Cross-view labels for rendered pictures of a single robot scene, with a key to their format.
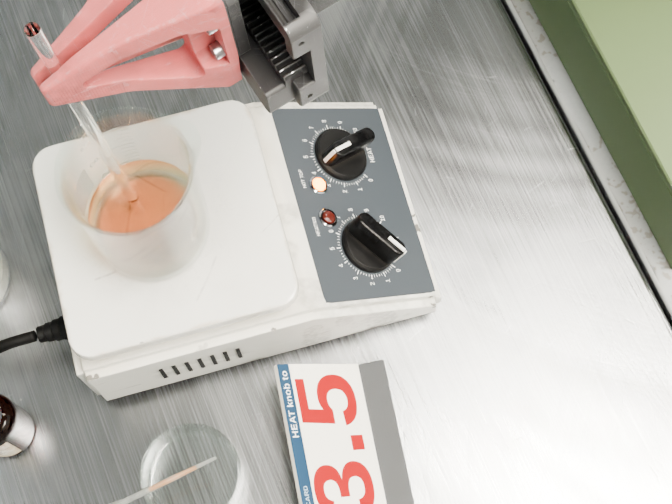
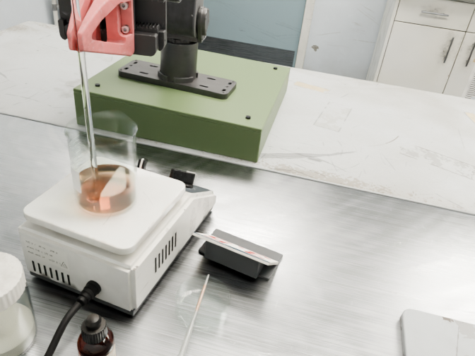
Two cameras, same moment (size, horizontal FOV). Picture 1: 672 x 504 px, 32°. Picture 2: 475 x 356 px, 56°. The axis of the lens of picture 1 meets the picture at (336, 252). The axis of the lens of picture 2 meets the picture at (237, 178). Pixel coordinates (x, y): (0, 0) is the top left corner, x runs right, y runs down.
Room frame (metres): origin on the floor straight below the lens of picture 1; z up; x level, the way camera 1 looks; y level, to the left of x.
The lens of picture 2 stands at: (-0.07, 0.33, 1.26)
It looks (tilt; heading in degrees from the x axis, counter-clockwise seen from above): 34 degrees down; 299
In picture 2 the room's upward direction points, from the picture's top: 7 degrees clockwise
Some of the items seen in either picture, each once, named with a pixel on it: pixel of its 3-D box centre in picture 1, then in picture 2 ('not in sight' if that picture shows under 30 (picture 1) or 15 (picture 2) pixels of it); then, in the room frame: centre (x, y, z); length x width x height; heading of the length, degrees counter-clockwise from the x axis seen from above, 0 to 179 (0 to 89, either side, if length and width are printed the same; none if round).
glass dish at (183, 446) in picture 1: (192, 476); (202, 303); (0.09, 0.09, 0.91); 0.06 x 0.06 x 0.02
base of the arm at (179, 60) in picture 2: not in sight; (178, 59); (0.40, -0.25, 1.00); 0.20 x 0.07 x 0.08; 17
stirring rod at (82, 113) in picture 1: (96, 136); (87, 105); (0.22, 0.10, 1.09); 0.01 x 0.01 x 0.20
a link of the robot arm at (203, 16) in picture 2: not in sight; (181, 22); (0.39, -0.24, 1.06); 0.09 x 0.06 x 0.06; 25
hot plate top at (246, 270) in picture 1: (163, 226); (109, 199); (0.21, 0.09, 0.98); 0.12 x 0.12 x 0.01; 12
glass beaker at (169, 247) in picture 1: (145, 198); (105, 164); (0.21, 0.09, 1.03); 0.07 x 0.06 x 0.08; 117
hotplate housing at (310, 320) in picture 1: (221, 240); (125, 218); (0.22, 0.06, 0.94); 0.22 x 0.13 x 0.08; 102
